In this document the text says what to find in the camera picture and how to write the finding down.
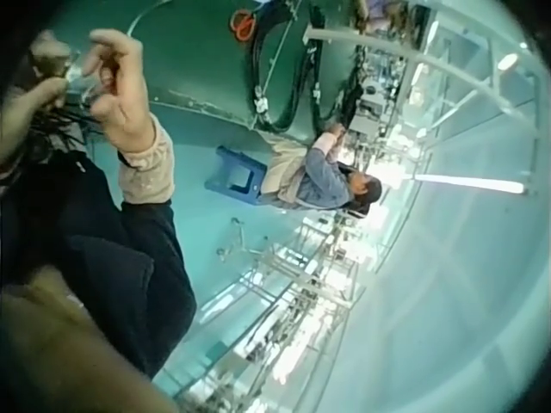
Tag person's right hand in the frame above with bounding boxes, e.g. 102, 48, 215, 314
80, 28, 156, 151

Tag person's left hand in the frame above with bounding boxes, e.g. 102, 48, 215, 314
7, 40, 73, 114

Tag clear shiny plastic piece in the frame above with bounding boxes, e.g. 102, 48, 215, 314
63, 49, 103, 107

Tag blue plastic stool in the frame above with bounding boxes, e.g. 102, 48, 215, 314
203, 144, 269, 206

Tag white tube light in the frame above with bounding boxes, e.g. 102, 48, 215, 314
412, 170, 525, 195

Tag black wire bundle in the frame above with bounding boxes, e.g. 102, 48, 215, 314
25, 99, 103, 151

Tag black cable harness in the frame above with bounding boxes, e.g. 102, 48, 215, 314
245, 0, 341, 135

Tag thin white cord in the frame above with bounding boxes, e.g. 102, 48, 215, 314
256, 19, 299, 104

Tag small wheeled metal frame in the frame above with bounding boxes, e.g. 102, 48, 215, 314
216, 216, 260, 262

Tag metal rack with wire harnesses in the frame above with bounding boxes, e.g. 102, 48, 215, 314
178, 213, 391, 413

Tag white metal frame workstation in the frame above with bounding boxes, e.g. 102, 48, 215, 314
300, 0, 542, 182

